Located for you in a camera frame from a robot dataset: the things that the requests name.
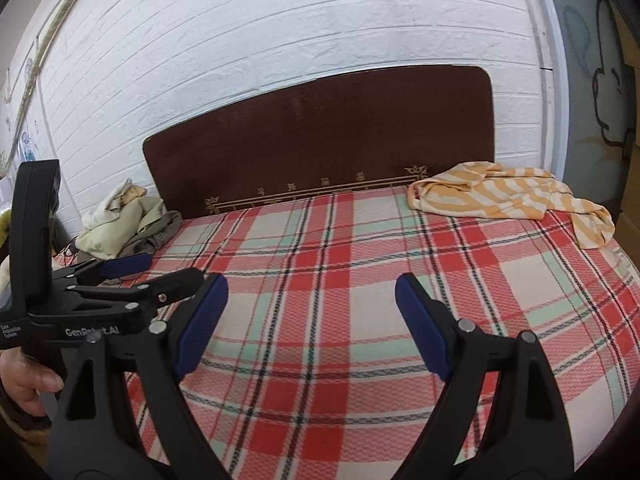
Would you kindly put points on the orange striped sweater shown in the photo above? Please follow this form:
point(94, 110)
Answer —
point(500, 195)

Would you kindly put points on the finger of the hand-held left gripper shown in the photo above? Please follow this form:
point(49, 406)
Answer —
point(175, 282)
point(131, 263)

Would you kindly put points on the pale green garment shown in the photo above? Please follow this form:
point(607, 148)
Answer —
point(115, 230)

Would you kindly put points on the white door frame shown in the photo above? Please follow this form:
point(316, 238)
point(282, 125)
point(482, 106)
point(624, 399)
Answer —
point(547, 60)

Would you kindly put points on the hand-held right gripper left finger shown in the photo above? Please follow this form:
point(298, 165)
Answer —
point(205, 320)

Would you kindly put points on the wall poster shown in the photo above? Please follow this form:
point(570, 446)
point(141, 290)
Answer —
point(22, 125)

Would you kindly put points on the beige wall pipe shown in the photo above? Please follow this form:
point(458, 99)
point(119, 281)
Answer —
point(47, 35)

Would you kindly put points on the person's left forearm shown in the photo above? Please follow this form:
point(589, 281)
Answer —
point(20, 427)

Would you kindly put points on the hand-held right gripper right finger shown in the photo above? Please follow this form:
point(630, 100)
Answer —
point(425, 325)

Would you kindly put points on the person's left hand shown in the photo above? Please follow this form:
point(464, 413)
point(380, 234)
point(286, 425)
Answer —
point(25, 380)

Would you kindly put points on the dark brown headboard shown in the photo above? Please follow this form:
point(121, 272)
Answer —
point(325, 135)

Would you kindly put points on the red plaid blanket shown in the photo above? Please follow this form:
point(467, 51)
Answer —
point(325, 260)

